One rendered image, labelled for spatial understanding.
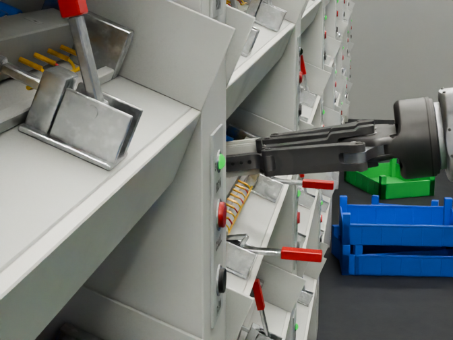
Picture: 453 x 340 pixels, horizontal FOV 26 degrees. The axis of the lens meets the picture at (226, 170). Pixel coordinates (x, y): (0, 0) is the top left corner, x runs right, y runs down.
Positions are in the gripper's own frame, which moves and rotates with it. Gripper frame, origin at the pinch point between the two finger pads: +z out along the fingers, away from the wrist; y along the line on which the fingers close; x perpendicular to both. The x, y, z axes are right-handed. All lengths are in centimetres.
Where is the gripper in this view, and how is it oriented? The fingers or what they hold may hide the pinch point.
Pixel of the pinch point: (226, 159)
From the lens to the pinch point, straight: 95.6
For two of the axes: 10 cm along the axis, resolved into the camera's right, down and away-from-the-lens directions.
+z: -9.8, 1.1, 1.7
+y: -1.5, 2.1, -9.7
